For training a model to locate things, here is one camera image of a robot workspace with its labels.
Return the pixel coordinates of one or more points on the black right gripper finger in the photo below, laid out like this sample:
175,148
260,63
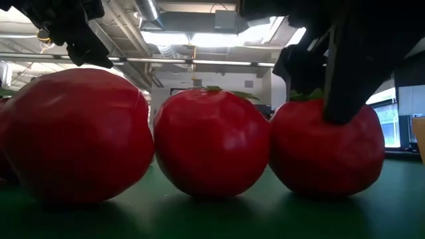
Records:
302,69
348,93

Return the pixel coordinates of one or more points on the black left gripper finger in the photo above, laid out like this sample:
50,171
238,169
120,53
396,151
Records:
88,53

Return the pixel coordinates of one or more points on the red toy tomato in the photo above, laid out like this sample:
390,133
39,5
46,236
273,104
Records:
212,142
2,105
79,136
299,152

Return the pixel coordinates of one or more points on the bright window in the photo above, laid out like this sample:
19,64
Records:
390,129

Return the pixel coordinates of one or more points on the long ceiling light bar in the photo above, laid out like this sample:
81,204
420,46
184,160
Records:
216,62

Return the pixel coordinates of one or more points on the grey ceiling box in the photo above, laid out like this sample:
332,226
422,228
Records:
225,20

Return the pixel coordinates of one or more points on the green table mat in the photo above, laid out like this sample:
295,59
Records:
398,212

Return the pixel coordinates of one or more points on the slanted silver duct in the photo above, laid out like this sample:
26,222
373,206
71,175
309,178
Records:
265,33

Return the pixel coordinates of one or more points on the grey wall vent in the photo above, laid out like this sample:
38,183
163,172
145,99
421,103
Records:
249,84

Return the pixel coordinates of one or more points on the round silver duct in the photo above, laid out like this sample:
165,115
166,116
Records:
147,9

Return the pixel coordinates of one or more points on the black metal table frame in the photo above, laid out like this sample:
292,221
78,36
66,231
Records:
401,155

